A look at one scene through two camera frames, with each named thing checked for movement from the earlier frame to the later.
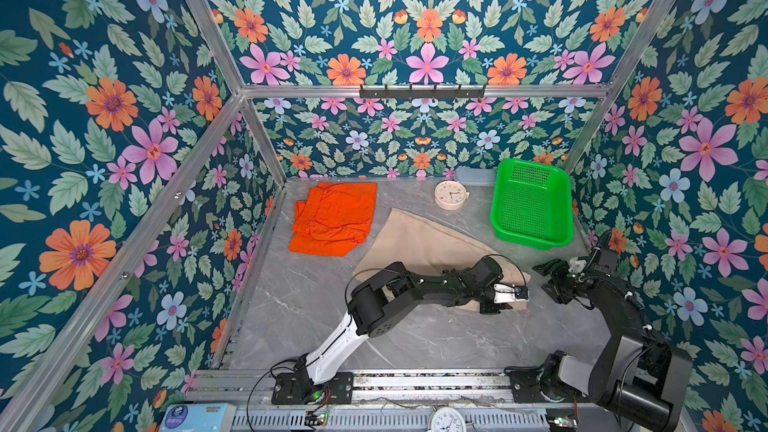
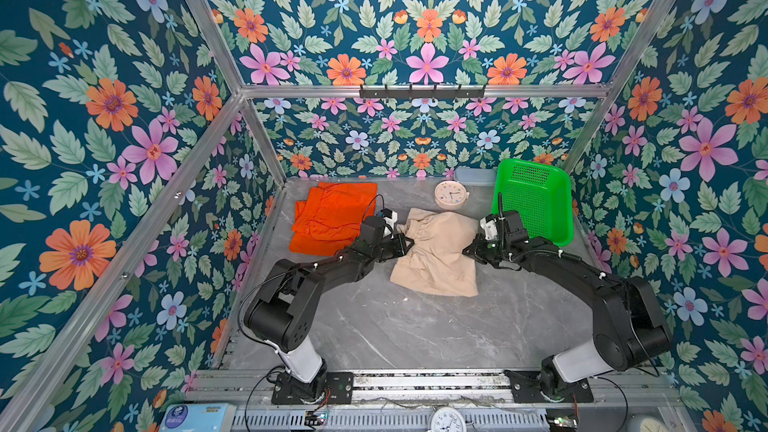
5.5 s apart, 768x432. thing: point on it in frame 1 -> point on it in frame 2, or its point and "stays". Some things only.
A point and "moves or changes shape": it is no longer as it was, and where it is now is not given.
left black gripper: [492, 307] -> [401, 249]
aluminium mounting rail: [368, 388] stays
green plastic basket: [532, 205] stays
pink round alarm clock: [450, 195] stays
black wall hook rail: [421, 93] stays
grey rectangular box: [476, 180] stays
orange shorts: [335, 218] stays
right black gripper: [556, 268] -> [476, 250]
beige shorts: [420, 246] moves or changes shape
